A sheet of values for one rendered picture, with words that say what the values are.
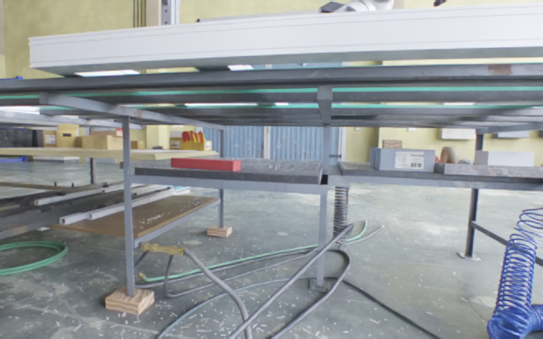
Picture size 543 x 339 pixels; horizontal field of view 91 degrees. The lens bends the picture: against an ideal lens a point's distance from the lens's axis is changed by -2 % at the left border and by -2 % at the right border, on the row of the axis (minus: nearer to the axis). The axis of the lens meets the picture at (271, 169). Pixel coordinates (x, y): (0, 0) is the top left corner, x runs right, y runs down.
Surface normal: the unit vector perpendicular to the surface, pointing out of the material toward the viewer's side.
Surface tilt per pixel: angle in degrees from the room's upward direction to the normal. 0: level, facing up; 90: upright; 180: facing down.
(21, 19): 90
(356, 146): 90
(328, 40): 90
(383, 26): 90
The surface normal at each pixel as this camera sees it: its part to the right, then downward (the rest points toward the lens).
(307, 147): -0.21, 0.08
